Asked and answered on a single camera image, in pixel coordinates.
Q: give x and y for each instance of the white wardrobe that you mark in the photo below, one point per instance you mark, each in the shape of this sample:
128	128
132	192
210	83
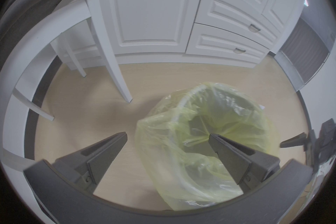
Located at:
149	7

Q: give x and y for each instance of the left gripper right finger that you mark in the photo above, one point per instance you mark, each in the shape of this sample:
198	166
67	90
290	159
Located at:
236	162

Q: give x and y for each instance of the white chair with grey cushion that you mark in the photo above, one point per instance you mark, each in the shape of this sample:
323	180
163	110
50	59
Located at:
104	47

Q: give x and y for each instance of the white trash bin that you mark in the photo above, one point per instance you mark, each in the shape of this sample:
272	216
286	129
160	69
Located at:
181	108

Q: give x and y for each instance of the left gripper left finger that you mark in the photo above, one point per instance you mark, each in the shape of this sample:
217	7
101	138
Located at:
97	162

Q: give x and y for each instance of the yellow plastic bag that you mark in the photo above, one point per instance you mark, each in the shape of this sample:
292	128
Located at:
157	144

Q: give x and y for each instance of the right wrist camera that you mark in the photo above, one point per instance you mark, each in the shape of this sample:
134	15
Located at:
328	128

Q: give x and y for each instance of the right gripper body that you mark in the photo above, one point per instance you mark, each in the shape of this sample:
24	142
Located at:
311	149

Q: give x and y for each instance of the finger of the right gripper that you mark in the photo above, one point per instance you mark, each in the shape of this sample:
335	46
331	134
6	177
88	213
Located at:
295	141

